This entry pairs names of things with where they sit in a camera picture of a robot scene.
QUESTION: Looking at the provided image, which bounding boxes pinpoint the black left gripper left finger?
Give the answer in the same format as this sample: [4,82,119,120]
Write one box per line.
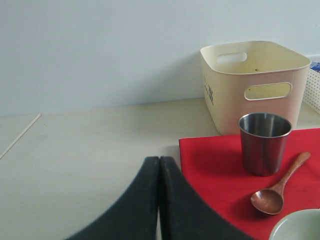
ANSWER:
[68,156,160,240]

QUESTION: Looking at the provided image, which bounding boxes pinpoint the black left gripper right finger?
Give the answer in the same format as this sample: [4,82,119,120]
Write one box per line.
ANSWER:
[159,156,252,240]

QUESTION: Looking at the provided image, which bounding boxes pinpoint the blue silver milk carton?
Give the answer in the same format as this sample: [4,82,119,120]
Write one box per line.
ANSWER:
[309,56,320,73]

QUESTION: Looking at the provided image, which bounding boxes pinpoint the red table cloth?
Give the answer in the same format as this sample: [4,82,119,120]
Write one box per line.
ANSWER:
[179,128,320,240]

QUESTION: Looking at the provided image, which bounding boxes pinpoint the brown wooden spoon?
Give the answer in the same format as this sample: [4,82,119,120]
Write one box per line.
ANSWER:
[250,151,311,215]

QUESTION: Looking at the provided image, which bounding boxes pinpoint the stainless steel cup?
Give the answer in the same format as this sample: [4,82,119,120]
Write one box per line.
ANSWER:
[238,112,292,177]

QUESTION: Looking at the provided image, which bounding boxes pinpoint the pale green ceramic bowl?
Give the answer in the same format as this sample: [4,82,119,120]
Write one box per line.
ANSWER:
[268,208,320,240]

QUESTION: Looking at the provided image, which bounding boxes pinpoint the cream plastic storage bin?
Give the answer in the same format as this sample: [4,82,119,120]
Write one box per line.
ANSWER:
[200,40,311,135]

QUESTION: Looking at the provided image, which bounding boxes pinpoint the white perforated plastic basket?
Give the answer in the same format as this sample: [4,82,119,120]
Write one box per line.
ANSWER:
[302,69,320,114]

